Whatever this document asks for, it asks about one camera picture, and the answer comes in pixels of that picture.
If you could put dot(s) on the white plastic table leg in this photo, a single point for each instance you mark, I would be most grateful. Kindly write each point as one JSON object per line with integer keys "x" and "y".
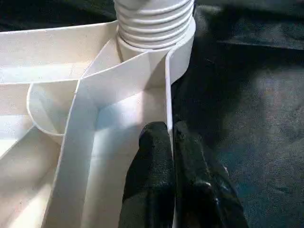
{"x": 154, "y": 23}

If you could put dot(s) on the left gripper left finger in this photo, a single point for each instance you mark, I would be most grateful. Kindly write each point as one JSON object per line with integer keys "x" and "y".
{"x": 149, "y": 185}

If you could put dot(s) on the white plastic table top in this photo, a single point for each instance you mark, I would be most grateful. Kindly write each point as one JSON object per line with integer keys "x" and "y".
{"x": 47, "y": 52}

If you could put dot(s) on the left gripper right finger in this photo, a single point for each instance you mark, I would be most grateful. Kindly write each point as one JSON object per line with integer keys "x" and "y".
{"x": 204, "y": 190}

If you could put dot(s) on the black mat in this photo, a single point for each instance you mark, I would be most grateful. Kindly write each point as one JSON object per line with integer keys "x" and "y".
{"x": 247, "y": 118}

